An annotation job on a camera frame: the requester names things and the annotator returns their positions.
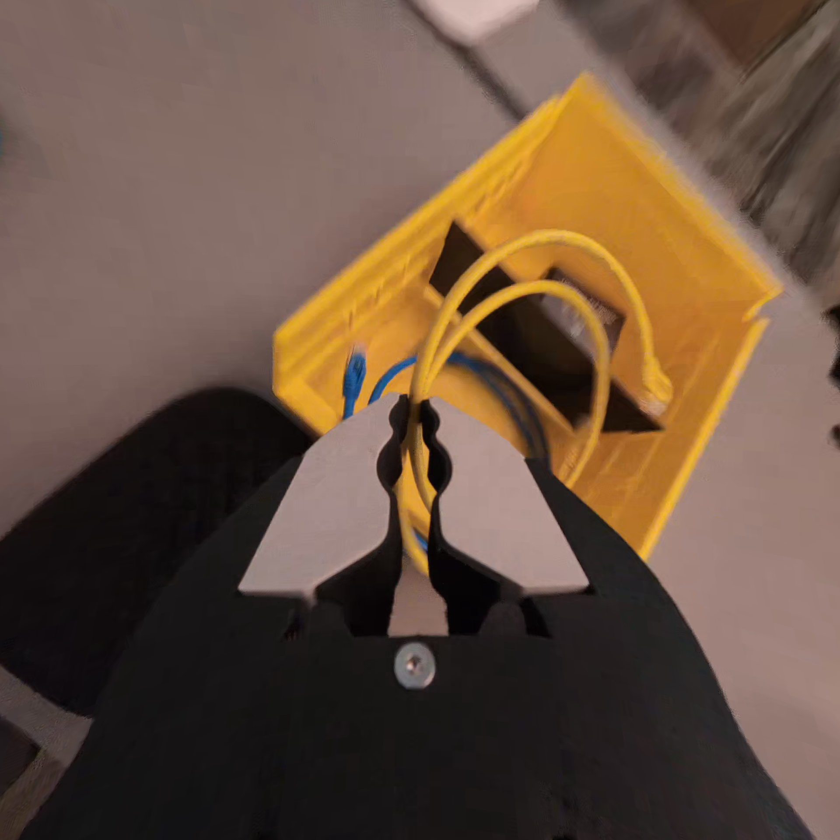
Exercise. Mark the black bin divider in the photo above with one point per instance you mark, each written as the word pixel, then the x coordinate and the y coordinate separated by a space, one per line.
pixel 525 341

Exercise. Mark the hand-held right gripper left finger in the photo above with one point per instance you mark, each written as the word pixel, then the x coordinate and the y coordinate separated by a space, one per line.
pixel 321 518

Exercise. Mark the yellow plastic bin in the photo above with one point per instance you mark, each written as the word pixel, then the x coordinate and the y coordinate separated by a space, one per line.
pixel 623 197

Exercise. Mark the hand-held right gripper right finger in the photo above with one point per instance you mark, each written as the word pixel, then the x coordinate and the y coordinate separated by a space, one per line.
pixel 505 518

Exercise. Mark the black round mat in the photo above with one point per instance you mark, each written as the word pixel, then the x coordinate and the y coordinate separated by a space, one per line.
pixel 131 525

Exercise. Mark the white object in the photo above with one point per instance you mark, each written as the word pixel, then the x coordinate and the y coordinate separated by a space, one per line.
pixel 472 16

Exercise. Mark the black ethernet splitter box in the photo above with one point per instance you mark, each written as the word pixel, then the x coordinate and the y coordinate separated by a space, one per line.
pixel 590 315

